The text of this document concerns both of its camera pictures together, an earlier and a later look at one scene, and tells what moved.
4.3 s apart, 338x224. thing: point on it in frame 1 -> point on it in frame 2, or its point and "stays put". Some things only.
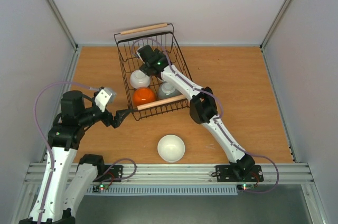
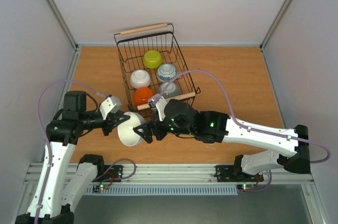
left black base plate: [112, 173] stays put
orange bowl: [143, 95] stays put
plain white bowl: [138, 79] stays put
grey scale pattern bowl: [167, 91] stays put
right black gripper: [146, 53] -> [155, 131]
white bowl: [171, 148] -> [127, 134]
